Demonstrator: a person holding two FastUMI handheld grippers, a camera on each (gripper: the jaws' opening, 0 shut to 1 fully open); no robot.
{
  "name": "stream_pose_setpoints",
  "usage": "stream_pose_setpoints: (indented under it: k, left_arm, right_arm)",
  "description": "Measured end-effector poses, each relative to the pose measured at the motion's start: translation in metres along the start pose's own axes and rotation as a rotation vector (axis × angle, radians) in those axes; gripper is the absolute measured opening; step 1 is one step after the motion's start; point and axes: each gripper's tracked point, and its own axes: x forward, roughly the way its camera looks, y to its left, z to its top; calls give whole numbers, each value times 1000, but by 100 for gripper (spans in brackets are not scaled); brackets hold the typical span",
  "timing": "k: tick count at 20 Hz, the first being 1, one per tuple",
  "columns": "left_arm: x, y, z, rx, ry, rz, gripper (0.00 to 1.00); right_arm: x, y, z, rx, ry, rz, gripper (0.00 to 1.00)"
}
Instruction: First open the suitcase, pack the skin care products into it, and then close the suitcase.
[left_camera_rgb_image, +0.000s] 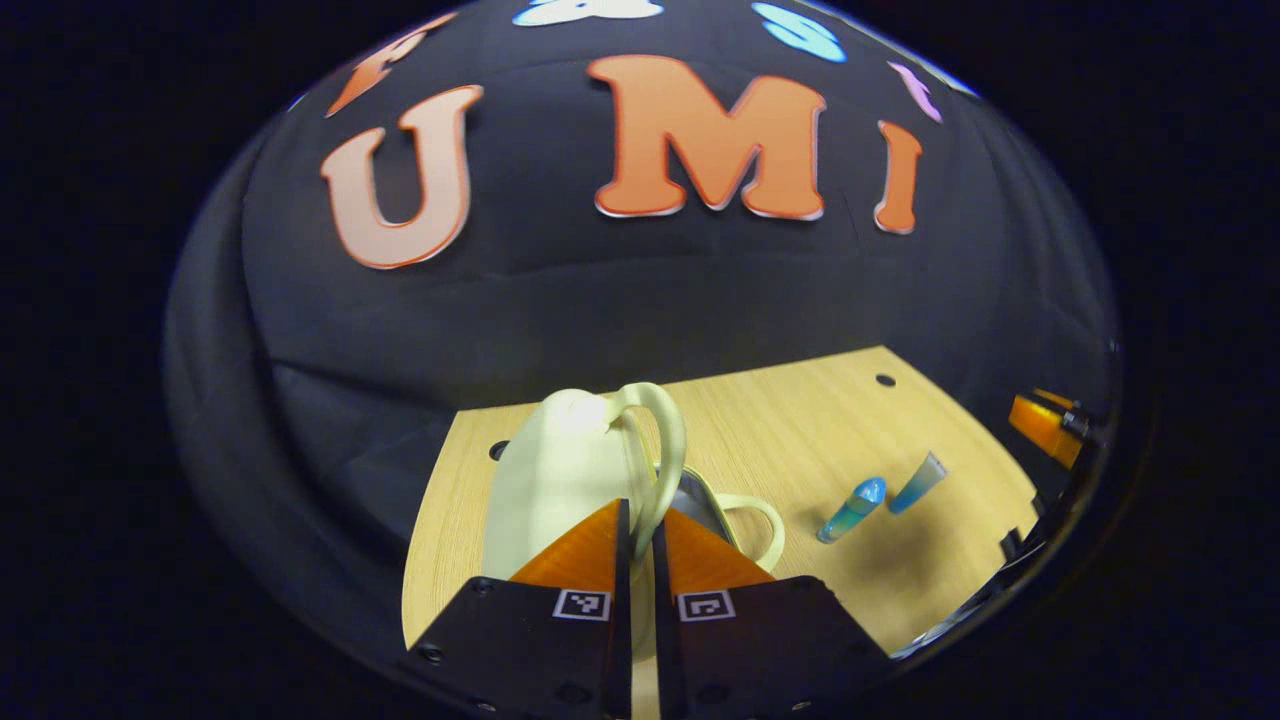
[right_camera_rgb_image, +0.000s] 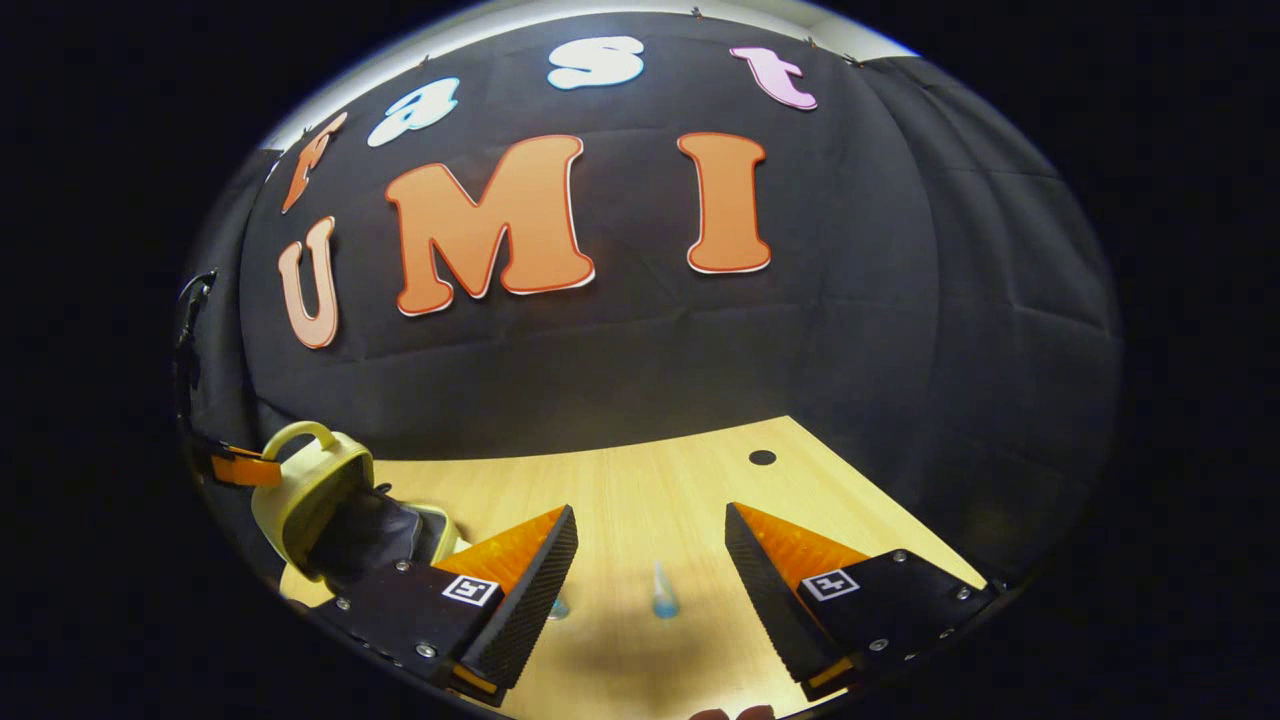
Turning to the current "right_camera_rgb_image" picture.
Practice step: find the black backdrop cloth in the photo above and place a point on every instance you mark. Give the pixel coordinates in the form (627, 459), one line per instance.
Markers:
(700, 340)

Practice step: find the translucent blue skin care tube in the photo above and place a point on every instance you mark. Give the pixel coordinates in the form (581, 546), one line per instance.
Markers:
(666, 598)

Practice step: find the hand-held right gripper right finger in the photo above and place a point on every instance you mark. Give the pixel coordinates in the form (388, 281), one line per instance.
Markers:
(775, 610)

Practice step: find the blue cap skin care bottle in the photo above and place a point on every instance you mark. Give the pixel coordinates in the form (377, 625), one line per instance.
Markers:
(559, 608)

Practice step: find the pale yellow suitcase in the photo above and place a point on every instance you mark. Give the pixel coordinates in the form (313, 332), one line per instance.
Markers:
(300, 500)

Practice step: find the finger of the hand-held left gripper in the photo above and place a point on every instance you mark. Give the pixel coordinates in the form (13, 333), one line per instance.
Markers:
(245, 470)

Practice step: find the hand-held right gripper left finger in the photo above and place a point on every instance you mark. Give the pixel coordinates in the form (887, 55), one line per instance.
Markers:
(530, 610)

